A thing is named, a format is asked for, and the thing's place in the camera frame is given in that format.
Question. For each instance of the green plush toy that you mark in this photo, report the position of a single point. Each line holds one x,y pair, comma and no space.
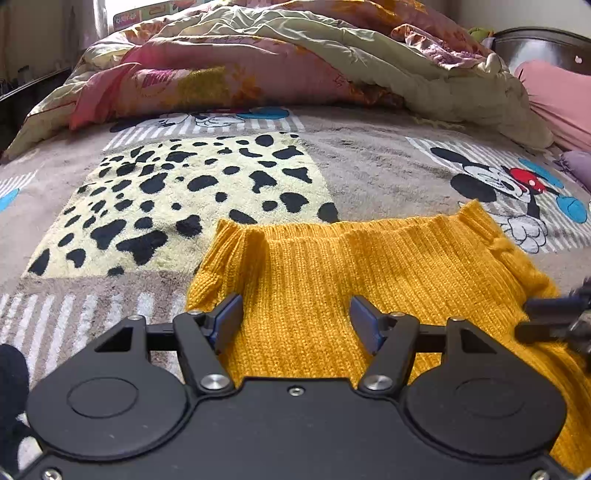
480,33

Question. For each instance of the dark wooden headboard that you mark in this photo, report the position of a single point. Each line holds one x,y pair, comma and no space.
540,46

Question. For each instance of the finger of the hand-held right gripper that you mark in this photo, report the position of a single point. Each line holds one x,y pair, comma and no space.
545,331
554,306

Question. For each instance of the window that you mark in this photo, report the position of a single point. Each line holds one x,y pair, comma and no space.
106,9

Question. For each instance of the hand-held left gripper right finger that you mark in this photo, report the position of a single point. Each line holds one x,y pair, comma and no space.
365,321

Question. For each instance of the pink pillow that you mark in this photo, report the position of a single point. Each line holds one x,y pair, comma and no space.
558,101

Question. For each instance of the yellow knitted sweater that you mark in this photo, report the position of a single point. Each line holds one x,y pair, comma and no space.
300,277

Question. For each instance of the grey curtain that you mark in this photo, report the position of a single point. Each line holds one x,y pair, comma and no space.
83,23

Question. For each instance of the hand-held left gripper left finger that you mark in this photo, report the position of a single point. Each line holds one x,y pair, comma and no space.
226,321

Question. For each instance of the purple cloth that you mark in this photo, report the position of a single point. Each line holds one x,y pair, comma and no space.
577,168

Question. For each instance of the cartoon mouse printed blanket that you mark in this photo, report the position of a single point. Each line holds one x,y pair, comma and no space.
369,166

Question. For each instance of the floral pink quilt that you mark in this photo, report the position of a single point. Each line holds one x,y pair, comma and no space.
277,60

